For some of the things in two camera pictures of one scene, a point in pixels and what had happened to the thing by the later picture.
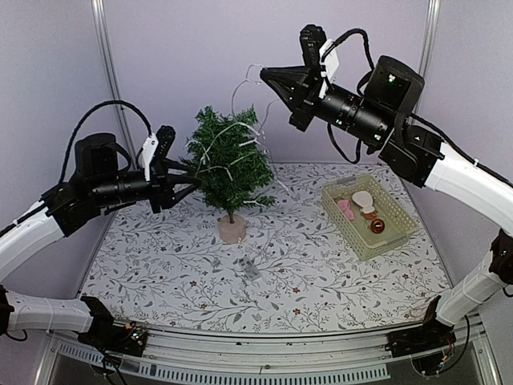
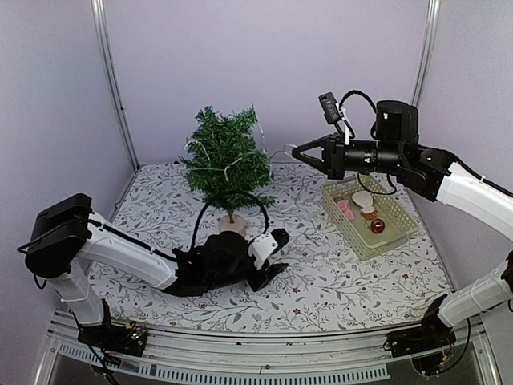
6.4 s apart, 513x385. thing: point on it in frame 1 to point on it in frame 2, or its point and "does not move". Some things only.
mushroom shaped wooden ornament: (364, 200) does not move
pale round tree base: (232, 233) does not move
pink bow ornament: (345, 206) does not move
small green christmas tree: (228, 156) does not move
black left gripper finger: (179, 186) to (268, 274)
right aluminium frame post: (433, 14) does not move
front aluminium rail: (353, 354) does not move
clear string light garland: (255, 74) to (226, 168)
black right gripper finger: (291, 83) to (324, 143)
